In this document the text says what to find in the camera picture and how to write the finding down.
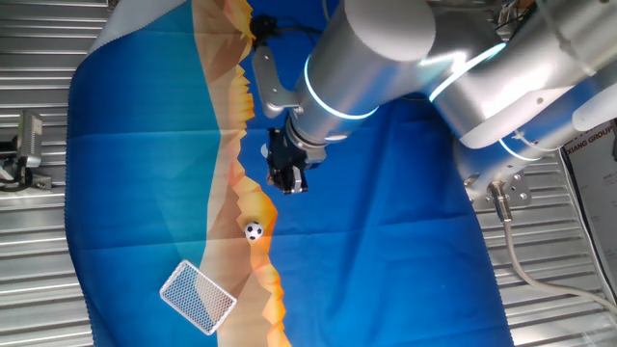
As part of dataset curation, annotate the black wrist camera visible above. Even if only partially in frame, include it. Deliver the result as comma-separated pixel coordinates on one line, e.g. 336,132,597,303
248,13,282,48

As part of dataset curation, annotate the white printed poster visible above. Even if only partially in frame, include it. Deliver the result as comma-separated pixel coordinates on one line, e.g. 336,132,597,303
560,119,617,293

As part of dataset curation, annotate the small black white soccer ball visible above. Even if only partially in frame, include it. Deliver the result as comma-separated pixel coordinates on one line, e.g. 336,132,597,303
243,220,265,243

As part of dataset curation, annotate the white mesh toy goal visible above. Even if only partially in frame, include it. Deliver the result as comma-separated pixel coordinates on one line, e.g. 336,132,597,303
158,258,238,336

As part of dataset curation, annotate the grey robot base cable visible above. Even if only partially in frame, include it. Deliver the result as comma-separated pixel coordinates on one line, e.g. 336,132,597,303
486,180,617,317

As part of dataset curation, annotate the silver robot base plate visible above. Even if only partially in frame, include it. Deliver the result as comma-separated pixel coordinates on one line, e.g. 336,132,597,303
461,167,534,212

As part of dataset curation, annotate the metal camera stand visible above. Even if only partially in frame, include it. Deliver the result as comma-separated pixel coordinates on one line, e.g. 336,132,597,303
0,139,54,194

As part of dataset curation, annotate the white zip tie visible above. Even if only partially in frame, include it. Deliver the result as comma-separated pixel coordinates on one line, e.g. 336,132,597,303
509,127,556,151

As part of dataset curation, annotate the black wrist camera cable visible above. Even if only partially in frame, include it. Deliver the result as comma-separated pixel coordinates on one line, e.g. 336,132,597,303
273,15,325,39

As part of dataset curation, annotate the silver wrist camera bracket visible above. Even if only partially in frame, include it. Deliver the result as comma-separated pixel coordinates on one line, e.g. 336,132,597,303
251,41,301,120

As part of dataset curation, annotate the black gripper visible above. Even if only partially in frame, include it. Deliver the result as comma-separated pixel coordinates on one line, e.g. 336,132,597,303
261,119,330,196

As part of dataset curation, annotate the silver exterior camera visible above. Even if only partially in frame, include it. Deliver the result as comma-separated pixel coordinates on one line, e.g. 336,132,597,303
15,110,44,170

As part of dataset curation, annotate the blue orange printed cloth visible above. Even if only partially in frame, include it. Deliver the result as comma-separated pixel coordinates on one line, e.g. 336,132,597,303
64,0,515,347

